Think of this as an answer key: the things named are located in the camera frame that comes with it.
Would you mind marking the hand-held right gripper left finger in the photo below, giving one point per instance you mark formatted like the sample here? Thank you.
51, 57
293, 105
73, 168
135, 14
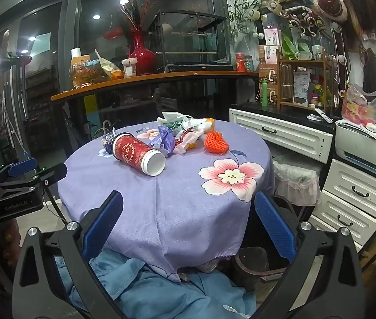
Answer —
103, 227

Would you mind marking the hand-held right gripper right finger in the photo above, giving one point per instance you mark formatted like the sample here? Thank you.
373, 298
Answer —
274, 227

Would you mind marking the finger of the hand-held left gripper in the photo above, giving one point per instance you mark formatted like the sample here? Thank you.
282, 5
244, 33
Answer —
53, 172
21, 167

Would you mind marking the dark brown trash bin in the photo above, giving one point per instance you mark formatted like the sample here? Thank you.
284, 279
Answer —
251, 267

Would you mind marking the orange mesh net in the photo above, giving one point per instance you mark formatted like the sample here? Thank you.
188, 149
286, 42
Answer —
216, 143

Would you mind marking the purple plastic bag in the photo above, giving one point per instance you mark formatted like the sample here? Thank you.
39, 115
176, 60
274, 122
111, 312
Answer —
163, 138

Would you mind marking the clear plastic wrapper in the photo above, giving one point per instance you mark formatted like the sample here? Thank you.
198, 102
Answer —
188, 139

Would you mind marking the white plastic bag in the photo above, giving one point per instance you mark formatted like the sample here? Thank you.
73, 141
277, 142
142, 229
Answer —
174, 118

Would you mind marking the lace-covered stool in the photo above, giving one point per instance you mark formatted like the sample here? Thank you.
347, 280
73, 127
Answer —
296, 181

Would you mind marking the purple floral tablecloth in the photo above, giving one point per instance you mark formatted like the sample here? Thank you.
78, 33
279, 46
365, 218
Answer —
161, 212

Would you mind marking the white three-drawer cabinet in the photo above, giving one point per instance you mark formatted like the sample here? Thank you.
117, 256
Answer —
354, 202

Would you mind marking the blue cloth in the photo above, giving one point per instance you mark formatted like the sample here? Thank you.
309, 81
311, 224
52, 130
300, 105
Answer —
161, 295

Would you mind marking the white wide drawer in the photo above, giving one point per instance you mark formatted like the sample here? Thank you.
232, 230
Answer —
281, 133

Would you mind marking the glass candy bowl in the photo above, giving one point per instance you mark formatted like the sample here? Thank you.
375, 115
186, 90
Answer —
85, 74

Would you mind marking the orange and white tube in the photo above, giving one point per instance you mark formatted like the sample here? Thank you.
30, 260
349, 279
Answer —
76, 56

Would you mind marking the white printer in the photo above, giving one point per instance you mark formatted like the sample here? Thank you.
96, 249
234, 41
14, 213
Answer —
364, 149

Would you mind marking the paper snack bag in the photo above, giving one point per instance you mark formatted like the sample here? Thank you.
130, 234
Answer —
108, 66

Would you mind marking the white labelled jar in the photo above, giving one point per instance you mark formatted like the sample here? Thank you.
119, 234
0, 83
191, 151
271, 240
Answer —
129, 69

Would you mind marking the wooden counter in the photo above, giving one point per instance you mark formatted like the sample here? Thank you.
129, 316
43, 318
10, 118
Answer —
148, 81

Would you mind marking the green bottle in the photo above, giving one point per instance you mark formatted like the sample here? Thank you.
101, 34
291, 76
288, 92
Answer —
264, 94

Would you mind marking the white printed pouch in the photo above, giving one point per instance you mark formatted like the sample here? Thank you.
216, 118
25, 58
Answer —
301, 86

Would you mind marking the wooden rack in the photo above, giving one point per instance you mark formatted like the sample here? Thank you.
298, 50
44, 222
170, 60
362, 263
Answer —
286, 83

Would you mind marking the red vase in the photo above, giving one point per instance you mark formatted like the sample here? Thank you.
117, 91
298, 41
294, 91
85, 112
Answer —
141, 56

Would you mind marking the clear plastic bag of snacks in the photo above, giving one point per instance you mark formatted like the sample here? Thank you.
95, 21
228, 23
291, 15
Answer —
361, 106

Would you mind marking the brown printed box stack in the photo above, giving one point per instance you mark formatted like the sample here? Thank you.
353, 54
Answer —
271, 73

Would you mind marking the teal glass jar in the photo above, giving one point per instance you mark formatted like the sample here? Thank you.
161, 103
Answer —
249, 63

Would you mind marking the red tin can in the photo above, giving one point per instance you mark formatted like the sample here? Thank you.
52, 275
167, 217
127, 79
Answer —
240, 62

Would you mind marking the dried flower bouquet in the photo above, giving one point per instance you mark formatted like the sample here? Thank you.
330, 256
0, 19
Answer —
133, 13

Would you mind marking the glass mug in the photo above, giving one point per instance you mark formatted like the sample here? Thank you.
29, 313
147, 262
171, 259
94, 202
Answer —
317, 53

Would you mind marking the black wig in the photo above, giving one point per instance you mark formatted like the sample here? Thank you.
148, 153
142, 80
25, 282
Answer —
372, 73

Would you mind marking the glass display case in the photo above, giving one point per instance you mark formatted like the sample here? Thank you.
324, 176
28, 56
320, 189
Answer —
191, 43

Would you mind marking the pink box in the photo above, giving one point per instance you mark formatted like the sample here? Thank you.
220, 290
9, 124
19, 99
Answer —
272, 36

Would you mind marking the green bamboo plant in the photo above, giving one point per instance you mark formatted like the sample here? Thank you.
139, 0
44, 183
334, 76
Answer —
241, 16

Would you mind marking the round maroon hat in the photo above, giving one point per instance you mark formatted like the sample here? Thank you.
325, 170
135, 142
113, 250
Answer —
330, 5

